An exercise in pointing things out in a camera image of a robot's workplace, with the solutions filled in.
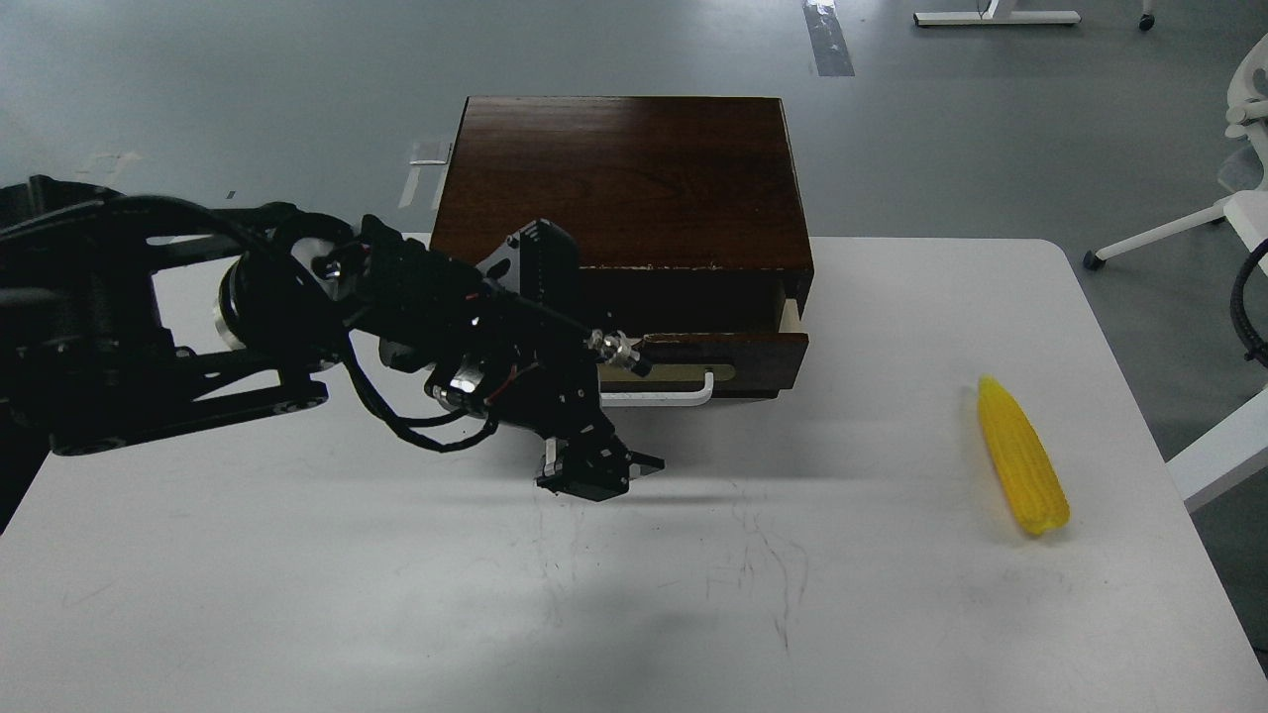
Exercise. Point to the dark wooden drawer cabinet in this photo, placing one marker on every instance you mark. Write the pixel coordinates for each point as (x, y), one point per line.
(685, 208)

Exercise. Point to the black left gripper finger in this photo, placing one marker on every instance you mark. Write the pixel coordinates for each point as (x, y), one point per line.
(591, 462)

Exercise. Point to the white table leg bar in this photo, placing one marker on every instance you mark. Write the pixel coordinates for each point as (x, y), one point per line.
(997, 13)

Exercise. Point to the white desk edge right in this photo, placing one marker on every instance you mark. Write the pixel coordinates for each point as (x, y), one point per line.
(1226, 455)

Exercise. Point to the grey floor tape strip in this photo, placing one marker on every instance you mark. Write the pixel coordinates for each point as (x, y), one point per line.
(830, 54)

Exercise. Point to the wooden drawer with white handle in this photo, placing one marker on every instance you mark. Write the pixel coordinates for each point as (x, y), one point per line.
(746, 364)

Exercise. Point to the yellow corn cob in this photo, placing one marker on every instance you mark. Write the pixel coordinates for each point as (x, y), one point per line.
(1030, 485)

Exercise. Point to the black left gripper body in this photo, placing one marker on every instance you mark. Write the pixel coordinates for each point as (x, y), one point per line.
(504, 340)

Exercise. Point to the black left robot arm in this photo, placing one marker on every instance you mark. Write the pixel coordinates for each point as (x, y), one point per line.
(129, 320)

